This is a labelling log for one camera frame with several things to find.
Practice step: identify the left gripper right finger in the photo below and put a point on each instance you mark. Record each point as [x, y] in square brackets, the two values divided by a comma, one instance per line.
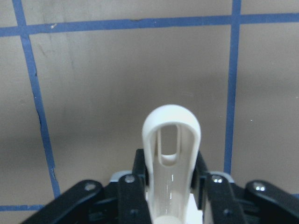
[214, 196]

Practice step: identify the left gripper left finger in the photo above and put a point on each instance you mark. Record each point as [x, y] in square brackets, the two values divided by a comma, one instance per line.
[132, 203]

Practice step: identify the beige plastic dustpan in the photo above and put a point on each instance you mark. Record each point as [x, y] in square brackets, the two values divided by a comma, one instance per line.
[170, 175]

